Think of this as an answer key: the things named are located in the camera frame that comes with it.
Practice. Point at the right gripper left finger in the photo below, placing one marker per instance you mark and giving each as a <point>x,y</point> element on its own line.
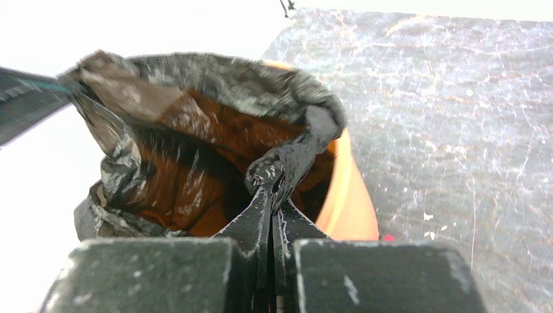
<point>224,273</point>

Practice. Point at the black plastic trash bag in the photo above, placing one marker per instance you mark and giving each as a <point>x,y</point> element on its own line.
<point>189,138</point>

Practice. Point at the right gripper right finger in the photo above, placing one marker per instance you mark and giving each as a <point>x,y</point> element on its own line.
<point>317,274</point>

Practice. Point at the orange plastic trash bin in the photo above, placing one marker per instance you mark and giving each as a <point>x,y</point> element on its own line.
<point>347,213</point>

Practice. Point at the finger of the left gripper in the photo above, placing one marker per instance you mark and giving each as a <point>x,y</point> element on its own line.
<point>27,99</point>

